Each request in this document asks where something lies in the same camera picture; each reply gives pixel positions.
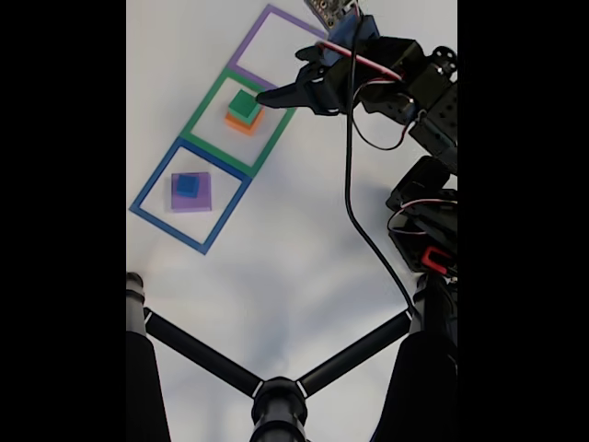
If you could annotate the green block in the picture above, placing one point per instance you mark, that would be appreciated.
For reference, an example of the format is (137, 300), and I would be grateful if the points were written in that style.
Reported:
(244, 105)

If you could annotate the orange block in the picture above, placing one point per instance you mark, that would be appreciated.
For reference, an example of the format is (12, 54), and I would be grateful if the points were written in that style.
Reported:
(250, 126)

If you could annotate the small blue block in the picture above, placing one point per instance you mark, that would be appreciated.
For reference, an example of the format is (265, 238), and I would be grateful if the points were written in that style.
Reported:
(187, 183)

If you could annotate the large purple block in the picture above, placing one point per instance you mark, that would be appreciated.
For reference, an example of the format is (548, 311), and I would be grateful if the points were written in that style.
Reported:
(191, 202)

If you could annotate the red clamp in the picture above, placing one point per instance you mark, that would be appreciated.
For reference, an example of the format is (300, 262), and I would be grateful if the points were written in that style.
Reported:
(432, 260)

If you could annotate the black tripod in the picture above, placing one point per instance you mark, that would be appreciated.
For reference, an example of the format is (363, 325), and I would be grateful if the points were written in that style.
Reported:
(278, 405)

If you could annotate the camera board with blue mount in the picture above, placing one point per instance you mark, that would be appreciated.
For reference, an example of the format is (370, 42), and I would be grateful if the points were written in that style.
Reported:
(349, 25)

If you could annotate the purple square frame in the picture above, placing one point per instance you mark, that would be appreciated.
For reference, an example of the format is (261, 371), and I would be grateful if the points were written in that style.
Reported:
(250, 38)

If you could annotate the green square frame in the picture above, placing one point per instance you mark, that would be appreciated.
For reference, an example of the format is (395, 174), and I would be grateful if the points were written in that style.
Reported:
(205, 104)

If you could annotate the blue square frame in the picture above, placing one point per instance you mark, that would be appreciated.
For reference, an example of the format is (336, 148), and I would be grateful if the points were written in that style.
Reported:
(157, 175)

